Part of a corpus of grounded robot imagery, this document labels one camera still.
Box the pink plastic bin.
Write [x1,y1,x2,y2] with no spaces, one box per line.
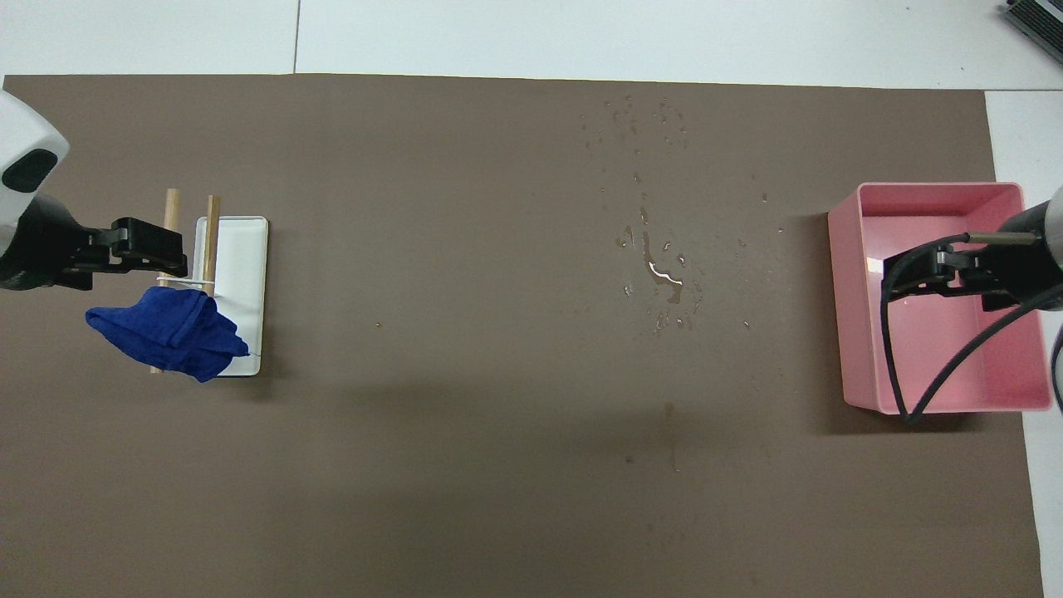
[827,182,1054,414]

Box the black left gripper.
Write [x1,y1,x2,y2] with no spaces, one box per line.
[0,195,190,292]

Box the wooden dowel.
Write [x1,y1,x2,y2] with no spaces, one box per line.
[193,195,222,297]
[150,189,180,375]

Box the blue towel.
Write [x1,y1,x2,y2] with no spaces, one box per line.
[86,285,251,384]

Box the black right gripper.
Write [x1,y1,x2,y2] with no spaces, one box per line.
[882,203,1063,312]

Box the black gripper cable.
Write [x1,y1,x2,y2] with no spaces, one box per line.
[880,233,1063,423]

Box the water puddle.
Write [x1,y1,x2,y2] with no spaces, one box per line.
[616,206,707,335]

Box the grey ribbed device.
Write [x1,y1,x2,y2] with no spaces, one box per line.
[1001,0,1063,55]

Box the white rectangular tray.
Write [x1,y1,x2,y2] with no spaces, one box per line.
[186,216,269,378]

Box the brown table mat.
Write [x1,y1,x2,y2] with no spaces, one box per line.
[0,73,1046,598]

